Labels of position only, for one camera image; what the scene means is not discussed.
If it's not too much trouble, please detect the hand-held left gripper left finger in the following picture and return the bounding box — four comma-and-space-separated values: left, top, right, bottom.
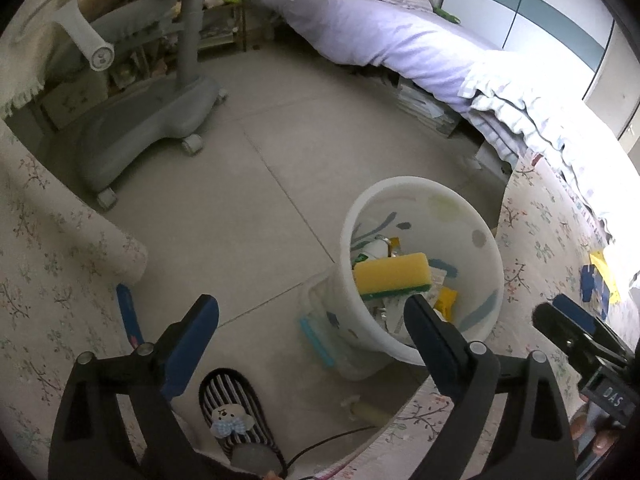
47, 294, 220, 480

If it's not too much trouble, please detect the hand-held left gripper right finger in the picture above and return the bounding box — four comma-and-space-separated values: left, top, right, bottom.
402, 294, 581, 480

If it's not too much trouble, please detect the folded checked quilt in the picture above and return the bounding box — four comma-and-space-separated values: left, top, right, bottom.
457, 47, 640, 246

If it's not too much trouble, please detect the yellow sponge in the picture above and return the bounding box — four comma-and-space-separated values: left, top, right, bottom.
353, 253, 432, 302

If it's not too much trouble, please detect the striped slipper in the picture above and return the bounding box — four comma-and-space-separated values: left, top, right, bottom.
198, 369, 288, 478

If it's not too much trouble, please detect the white and teal wardrobe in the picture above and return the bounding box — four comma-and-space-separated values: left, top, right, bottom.
432, 0, 640, 136

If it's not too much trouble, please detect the wooden shelf with toys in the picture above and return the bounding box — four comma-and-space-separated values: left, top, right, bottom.
200, 0, 276, 53

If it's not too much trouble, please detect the person's right hand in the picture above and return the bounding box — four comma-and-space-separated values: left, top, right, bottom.
570, 405, 626, 456

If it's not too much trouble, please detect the white plastic drink bottle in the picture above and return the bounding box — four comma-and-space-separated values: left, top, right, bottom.
352, 236, 392, 267

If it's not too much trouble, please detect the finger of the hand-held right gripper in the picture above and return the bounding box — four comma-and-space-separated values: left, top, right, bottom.
532, 294, 626, 361

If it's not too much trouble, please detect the flattened blue cardboard box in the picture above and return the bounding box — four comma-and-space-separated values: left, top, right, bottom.
580, 262, 613, 307

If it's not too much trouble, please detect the yellow plastic wrapper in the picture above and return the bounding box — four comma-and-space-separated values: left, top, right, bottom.
433, 287, 459, 322

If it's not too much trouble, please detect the blue plastic strip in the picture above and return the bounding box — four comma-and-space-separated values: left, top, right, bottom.
116, 284, 146, 348

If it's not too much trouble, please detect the black cable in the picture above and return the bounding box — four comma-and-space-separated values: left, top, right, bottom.
287, 425, 381, 477

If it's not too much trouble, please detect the grey wheeled chair stand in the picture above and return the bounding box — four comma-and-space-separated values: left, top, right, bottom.
55, 0, 228, 211

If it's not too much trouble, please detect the stack of flat boxes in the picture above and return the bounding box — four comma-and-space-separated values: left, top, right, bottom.
395, 77, 461, 136

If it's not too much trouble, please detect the white plastic bin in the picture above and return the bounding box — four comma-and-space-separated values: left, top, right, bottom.
322, 176, 505, 367

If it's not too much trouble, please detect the beige fringed cloth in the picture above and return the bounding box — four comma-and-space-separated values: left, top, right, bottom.
0, 5, 53, 117

